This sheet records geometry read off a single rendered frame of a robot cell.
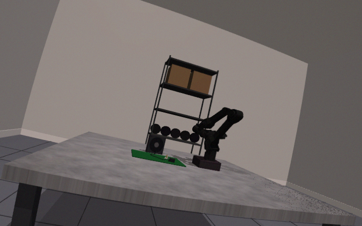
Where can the black cooling fan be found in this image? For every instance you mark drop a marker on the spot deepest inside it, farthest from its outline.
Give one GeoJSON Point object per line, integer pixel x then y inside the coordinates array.
{"type": "Point", "coordinates": [155, 144]}

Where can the green circuit board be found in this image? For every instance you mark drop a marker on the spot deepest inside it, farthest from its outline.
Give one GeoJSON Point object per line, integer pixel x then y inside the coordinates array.
{"type": "Point", "coordinates": [155, 157]}

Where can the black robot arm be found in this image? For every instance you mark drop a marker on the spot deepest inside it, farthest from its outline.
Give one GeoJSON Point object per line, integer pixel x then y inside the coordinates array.
{"type": "Point", "coordinates": [212, 141]}

